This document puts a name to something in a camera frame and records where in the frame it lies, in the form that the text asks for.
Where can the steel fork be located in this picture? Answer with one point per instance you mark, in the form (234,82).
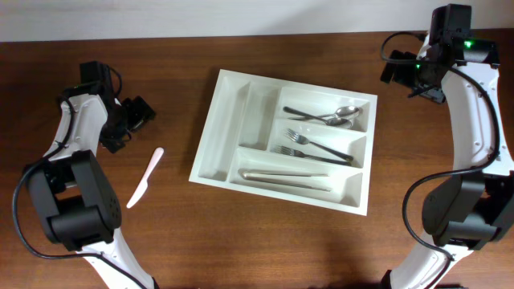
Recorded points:
(297,153)
(303,140)

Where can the pink plastic knife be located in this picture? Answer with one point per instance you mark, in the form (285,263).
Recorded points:
(143,184)

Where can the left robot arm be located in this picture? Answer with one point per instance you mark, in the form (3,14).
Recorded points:
(75,202)

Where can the large steel spoon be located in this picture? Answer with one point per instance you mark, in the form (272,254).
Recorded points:
(329,121)
(347,112)

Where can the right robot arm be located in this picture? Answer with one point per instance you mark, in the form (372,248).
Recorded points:
(473,205)

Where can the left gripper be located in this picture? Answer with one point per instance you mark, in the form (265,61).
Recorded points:
(139,111)

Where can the steel serrated tongs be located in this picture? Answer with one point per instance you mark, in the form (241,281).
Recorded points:
(293,179)

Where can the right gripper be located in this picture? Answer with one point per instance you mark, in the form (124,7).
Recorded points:
(430,91)

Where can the white cutlery tray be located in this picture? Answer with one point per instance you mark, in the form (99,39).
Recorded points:
(246,120)

